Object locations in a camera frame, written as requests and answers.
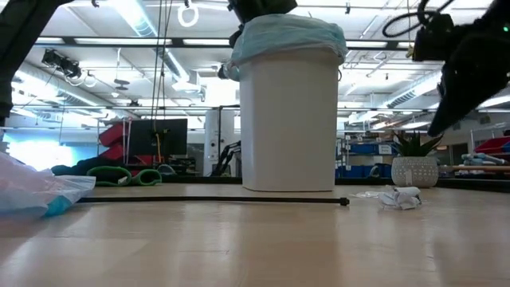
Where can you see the black monitor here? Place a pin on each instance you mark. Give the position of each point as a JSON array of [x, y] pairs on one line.
[[171, 135]]

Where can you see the red angular object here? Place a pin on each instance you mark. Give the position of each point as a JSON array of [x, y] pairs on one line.
[[113, 135]]

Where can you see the light blue trash bag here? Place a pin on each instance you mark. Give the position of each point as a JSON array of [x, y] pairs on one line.
[[287, 34]]

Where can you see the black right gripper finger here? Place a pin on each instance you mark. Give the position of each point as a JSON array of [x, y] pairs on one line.
[[444, 111], [478, 99]]

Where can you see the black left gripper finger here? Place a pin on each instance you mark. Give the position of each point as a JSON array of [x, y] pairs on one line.
[[236, 36]]

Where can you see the dark cloth heap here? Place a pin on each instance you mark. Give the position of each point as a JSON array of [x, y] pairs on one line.
[[75, 168]]

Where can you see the white paper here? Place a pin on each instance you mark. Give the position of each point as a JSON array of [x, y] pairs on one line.
[[398, 199]]

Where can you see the wooden background table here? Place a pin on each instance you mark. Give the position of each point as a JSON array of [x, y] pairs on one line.
[[478, 168]]

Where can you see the red storage bin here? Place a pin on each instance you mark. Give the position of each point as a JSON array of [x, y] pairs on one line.
[[494, 145]]

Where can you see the black ceiling fixture cluster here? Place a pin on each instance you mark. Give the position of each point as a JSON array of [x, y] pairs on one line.
[[60, 61]]

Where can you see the white trash bag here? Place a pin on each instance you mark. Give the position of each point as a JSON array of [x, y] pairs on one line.
[[32, 191]]

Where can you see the blue labelled storage bin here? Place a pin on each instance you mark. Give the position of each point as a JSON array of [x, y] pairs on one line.
[[370, 148]]

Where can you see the black table edge rail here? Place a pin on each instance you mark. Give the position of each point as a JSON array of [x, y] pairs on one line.
[[199, 180]]

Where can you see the pale blue cloth roll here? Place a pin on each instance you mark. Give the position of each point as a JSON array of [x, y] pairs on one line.
[[478, 159]]

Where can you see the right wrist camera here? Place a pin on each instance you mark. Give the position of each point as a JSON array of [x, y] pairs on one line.
[[432, 40]]

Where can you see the flat clear plastic scrap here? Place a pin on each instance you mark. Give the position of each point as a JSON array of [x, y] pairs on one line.
[[366, 194]]

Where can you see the long black zip tie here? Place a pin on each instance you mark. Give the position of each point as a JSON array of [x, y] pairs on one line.
[[199, 199]]

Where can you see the white plastic trash can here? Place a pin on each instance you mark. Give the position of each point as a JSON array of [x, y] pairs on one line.
[[289, 127]]

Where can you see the succulent in white pot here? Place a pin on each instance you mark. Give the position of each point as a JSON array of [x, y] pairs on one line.
[[414, 171]]

